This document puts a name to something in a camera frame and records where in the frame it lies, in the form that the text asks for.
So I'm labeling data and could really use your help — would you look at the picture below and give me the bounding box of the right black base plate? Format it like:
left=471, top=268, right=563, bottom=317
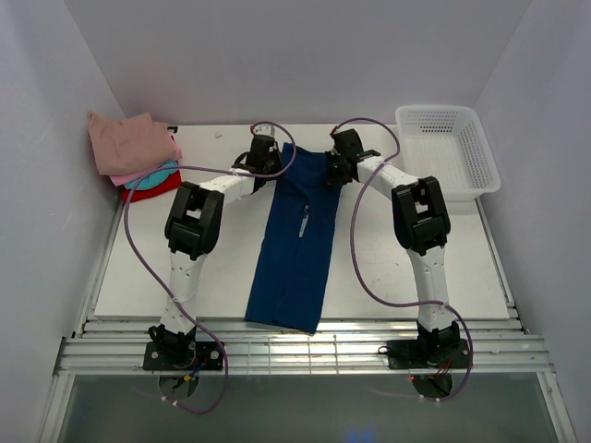
left=378, top=339, right=472, bottom=369

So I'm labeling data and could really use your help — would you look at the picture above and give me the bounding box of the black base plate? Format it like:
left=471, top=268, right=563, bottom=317
left=142, top=341, right=223, bottom=372
left=378, top=339, right=472, bottom=369

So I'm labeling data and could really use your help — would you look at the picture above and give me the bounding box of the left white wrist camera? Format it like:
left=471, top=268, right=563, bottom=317
left=250, top=124, right=275, bottom=138

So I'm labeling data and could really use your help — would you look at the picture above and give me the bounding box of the purple cable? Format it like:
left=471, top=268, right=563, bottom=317
left=330, top=116, right=474, bottom=404
left=123, top=121, right=297, bottom=414

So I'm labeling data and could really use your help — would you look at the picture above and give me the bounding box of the blue printed t shirt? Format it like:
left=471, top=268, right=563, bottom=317
left=245, top=142, right=342, bottom=334

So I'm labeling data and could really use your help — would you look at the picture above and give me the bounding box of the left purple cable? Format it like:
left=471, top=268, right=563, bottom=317
left=123, top=121, right=297, bottom=414

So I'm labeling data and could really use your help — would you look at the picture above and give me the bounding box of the aluminium rail frame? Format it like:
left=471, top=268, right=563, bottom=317
left=54, top=308, right=553, bottom=376

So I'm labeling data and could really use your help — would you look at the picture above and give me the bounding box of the white plastic basket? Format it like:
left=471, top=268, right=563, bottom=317
left=395, top=104, right=501, bottom=201

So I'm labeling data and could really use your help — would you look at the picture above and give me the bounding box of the beige folded t shirt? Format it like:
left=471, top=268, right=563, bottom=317
left=87, top=112, right=177, bottom=175

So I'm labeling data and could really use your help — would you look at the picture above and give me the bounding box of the pink folded t shirt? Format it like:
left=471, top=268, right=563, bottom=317
left=109, top=143, right=183, bottom=186

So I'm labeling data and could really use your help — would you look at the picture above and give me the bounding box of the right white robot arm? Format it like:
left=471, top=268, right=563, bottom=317
left=326, top=127, right=461, bottom=366

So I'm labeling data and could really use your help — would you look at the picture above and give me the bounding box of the teal folded t shirt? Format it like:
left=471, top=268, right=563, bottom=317
left=124, top=161, right=177, bottom=191

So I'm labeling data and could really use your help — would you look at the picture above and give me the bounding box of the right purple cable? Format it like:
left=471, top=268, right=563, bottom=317
left=330, top=116, right=474, bottom=404

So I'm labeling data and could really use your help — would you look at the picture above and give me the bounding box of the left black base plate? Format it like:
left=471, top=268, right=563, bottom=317
left=142, top=341, right=223, bottom=372

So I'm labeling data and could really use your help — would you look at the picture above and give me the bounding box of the red folded t shirt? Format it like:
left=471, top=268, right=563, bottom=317
left=122, top=171, right=182, bottom=203

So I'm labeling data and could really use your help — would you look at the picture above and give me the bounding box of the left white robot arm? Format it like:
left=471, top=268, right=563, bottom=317
left=149, top=135, right=282, bottom=369

